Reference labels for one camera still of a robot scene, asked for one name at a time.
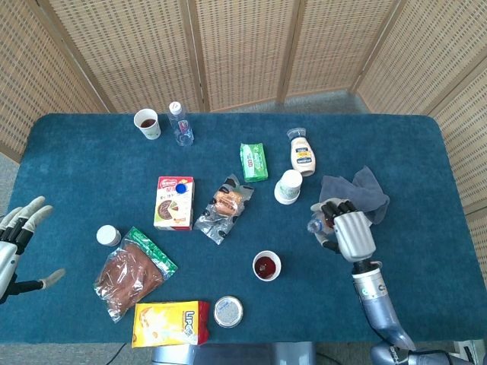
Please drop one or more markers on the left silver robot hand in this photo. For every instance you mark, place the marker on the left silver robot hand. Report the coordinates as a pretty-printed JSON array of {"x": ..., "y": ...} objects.
[{"x": 7, "y": 262}]

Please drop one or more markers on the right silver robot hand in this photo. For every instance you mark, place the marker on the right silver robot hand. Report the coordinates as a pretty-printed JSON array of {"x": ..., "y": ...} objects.
[{"x": 355, "y": 235}]

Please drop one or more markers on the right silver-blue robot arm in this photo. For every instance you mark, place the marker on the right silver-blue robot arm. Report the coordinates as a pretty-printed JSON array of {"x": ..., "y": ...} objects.
[{"x": 374, "y": 304}]

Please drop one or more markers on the white yogurt cup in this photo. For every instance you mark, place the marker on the white yogurt cup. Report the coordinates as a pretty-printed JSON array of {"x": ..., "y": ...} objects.
[{"x": 289, "y": 186}]

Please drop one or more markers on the white paper cup green flower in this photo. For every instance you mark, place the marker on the white paper cup green flower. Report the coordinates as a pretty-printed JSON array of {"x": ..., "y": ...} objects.
[
  {"x": 152, "y": 131},
  {"x": 266, "y": 253}
]

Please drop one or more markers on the grey microfibre cloth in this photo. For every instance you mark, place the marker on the grey microfibre cloth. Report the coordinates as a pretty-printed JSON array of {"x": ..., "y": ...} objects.
[{"x": 365, "y": 190}]

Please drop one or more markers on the beige mayonnaise squeeze bottle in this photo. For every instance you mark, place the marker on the beige mayonnaise squeeze bottle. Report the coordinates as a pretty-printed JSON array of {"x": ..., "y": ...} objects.
[{"x": 303, "y": 156}]

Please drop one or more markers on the jar with white lid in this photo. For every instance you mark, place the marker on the jar with white lid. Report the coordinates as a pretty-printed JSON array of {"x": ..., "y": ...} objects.
[{"x": 107, "y": 234}]

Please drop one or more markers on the blue plush table cover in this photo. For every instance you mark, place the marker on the blue plush table cover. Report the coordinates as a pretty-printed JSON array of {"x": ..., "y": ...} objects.
[{"x": 76, "y": 171}]

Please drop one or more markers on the brown powder bag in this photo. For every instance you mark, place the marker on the brown powder bag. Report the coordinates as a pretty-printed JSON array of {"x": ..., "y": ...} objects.
[{"x": 129, "y": 277}]

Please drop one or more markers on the green tissue pack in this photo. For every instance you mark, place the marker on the green tissue pack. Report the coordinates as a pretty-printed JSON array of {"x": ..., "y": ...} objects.
[{"x": 254, "y": 163}]

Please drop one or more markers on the bread snack in clear bag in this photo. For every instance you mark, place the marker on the bread snack in clear bag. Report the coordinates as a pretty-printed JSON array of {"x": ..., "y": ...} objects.
[{"x": 224, "y": 205}]

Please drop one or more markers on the tin can with silver lid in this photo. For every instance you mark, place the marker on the tin can with silver lid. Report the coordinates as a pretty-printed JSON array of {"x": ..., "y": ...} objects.
[{"x": 228, "y": 311}]

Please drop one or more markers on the white plastic box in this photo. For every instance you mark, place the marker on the white plastic box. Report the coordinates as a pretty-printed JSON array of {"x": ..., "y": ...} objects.
[{"x": 468, "y": 348}]

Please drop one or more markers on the grey-blue robot torso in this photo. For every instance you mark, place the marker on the grey-blue robot torso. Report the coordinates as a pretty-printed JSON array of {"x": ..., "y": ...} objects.
[{"x": 247, "y": 355}]

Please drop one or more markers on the yellow Lipo cookie bag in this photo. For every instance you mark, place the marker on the yellow Lipo cookie bag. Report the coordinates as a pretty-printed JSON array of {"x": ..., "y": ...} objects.
[{"x": 163, "y": 323}]

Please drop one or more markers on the red and white cookie box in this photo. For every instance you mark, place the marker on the red and white cookie box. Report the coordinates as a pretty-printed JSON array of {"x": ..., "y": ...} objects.
[{"x": 171, "y": 209}]

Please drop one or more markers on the blue plastic bottle cap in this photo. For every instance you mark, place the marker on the blue plastic bottle cap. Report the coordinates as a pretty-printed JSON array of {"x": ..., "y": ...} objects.
[{"x": 181, "y": 188}]

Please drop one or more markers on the clear plastic water bottle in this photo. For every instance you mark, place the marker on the clear plastic water bottle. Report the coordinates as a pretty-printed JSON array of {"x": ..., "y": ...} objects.
[{"x": 182, "y": 127}]

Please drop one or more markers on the woven wicker folding screen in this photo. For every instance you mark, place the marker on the woven wicker folding screen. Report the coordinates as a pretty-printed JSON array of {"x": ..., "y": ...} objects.
[{"x": 243, "y": 49}]

